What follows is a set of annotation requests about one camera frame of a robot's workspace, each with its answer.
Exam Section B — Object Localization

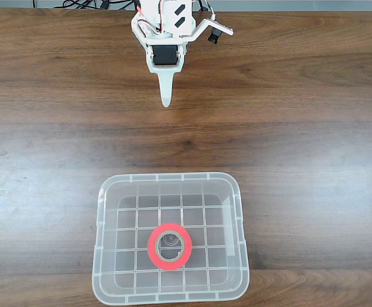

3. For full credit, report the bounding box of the red tape roll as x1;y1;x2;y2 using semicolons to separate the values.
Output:
147;223;193;271

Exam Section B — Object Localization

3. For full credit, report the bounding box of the clear plastic box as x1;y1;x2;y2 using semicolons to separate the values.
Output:
91;171;250;305

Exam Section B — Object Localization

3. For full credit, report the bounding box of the black camera on white bracket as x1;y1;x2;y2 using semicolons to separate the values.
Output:
185;17;234;45

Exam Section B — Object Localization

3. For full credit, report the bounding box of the black cable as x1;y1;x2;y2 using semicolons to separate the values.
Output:
100;0;139;10
53;0;102;10

